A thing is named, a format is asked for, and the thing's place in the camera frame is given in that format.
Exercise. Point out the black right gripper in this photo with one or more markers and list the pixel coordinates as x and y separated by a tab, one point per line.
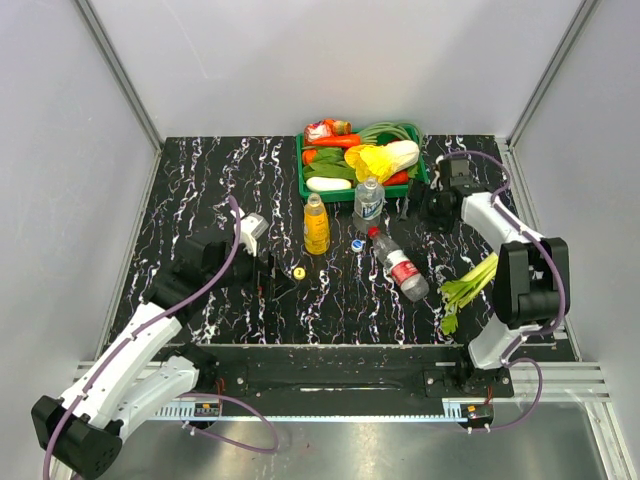
421	193

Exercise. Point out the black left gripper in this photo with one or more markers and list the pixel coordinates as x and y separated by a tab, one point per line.
279	282

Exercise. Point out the yellow bottle cap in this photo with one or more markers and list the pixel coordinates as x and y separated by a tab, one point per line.
299	273

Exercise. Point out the blue label clear bottle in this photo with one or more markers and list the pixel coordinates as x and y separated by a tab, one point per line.
368	204

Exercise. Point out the red label clear bottle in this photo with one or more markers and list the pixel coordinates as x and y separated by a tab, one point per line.
395	263

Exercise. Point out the blue white bottle cap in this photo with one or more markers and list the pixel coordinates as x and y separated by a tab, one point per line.
357	245

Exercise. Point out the yellow juice bottle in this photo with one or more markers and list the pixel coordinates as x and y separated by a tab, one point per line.
316	226

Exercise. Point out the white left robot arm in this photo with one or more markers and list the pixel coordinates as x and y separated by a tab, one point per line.
86	426

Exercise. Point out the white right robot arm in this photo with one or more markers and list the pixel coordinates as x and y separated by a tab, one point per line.
531	290

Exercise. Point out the red pepper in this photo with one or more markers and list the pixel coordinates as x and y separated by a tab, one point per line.
397	179

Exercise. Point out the green plastic basket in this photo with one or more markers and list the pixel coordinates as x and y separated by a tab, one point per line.
417	173

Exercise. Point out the yellow napa cabbage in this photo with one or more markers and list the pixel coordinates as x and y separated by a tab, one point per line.
382	162

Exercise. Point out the green long beans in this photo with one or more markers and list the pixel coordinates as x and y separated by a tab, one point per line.
382	133

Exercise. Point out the green leafy vegetable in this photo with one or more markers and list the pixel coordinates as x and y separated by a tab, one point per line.
329	162

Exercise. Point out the white radish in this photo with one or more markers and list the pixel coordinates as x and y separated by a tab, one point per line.
327	184

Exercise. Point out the green celery stalk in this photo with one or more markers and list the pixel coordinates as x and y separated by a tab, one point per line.
457	294

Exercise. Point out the long orange carrot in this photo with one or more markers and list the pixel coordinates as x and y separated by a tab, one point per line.
342	141

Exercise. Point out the small orange carrot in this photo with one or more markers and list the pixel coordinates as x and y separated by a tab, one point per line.
308	156

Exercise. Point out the red white snack packet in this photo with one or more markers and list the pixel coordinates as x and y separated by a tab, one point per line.
326	128

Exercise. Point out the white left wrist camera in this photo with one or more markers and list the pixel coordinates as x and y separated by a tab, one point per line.
253	226

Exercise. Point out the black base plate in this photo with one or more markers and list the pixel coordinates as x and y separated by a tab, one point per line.
428	370

